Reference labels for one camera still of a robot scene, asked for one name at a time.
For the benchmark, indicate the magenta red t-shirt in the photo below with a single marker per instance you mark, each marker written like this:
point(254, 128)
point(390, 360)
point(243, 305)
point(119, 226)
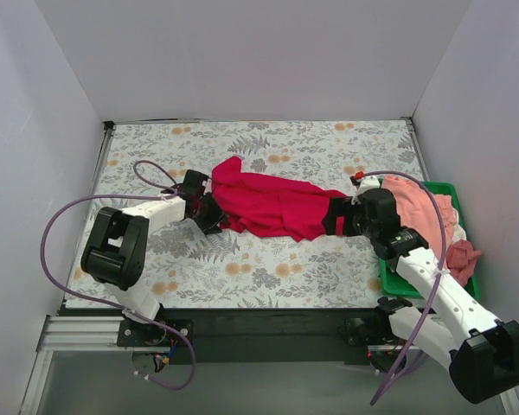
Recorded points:
point(269, 206)

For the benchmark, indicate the dusty rose t-shirt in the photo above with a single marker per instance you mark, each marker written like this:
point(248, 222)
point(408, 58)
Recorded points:
point(461, 260)

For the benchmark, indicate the green plastic bin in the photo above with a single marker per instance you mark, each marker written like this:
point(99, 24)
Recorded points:
point(394, 285)

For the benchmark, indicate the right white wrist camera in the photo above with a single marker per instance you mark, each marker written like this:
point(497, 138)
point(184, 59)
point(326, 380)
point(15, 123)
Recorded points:
point(363, 183)

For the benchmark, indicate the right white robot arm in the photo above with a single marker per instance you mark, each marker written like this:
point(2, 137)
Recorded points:
point(479, 350)

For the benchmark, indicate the salmon pink t-shirt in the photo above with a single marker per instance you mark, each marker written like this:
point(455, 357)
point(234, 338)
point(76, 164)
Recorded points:
point(417, 211)

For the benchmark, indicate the floral patterned table mat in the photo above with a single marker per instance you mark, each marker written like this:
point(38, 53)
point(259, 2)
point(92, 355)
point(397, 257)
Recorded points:
point(186, 269)

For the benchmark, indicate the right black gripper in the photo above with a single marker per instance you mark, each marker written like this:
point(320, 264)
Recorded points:
point(336, 216)

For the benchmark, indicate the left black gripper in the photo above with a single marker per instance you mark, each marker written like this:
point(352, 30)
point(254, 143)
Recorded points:
point(208, 212)

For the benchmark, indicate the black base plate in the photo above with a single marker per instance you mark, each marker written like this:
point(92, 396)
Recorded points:
point(282, 335)

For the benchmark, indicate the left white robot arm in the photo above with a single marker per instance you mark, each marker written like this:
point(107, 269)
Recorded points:
point(114, 254)

